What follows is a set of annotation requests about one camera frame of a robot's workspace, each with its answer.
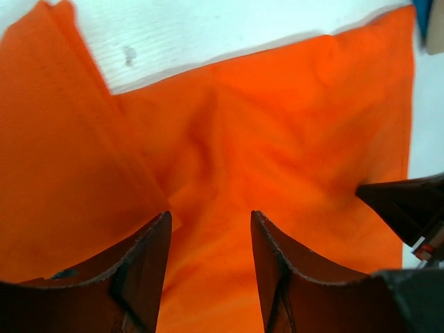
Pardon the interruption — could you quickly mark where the folded beige t shirt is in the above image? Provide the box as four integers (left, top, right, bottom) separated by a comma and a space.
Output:
425, 0, 444, 56

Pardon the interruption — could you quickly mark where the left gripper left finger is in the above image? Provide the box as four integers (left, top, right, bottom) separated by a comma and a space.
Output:
1, 212, 172, 332

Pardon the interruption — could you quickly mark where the folded blue t shirt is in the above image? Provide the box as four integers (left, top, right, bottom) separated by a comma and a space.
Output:
412, 0, 434, 42

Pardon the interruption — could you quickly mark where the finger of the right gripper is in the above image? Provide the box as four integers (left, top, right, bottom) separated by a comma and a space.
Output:
356, 173, 443, 245

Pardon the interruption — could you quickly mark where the orange t shirt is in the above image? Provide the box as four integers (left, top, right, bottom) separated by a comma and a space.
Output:
1, 1, 416, 332

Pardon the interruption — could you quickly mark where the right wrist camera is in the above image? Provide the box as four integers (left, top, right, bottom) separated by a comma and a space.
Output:
411, 236, 435, 269

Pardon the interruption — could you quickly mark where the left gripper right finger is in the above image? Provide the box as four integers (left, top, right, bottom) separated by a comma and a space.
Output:
250, 211, 409, 332

